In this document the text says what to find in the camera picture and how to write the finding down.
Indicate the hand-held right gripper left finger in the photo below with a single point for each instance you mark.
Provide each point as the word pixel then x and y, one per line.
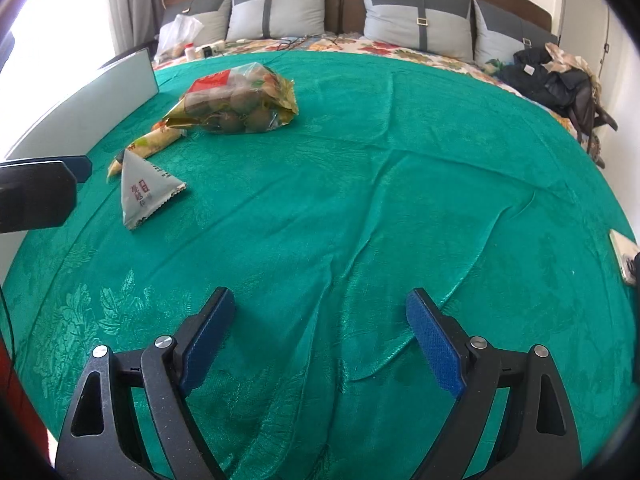
pixel 210 340

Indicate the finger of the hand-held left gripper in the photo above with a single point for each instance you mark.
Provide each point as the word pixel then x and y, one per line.
pixel 81 166
pixel 35 195

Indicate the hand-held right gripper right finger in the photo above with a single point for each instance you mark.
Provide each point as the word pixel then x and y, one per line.
pixel 432 345

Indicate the silver triangular snack packet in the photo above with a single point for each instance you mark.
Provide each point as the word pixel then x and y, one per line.
pixel 145 195

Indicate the yellow crinkled snack packet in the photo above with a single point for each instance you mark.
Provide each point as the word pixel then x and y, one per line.
pixel 155 142

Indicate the clear bag of brown balls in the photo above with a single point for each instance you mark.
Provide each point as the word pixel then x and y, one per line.
pixel 235 105

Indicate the white flat board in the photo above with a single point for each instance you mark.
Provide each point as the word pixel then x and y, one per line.
pixel 100 100

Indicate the white bottle with red cap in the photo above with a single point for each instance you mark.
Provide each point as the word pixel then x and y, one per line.
pixel 190 51

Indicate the green patterned blanket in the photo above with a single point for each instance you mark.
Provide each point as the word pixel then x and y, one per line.
pixel 400 185

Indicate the clear plastic bag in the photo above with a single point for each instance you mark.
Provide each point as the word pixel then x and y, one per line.
pixel 177 32

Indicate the grey curtain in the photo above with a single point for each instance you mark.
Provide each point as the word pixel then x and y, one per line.
pixel 135 0

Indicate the white power strip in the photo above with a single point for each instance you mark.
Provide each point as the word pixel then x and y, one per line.
pixel 215 48

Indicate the grey pillow with buckle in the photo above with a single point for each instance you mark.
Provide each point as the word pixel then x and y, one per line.
pixel 415 15
pixel 280 7
pixel 197 20
pixel 505 35

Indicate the phone at table edge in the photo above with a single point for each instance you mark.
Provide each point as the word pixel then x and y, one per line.
pixel 624 257

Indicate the pile of dark clothes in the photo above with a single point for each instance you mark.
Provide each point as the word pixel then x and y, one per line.
pixel 555 85

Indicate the brown padded headboard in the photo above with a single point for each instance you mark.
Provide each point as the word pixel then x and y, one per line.
pixel 345 0

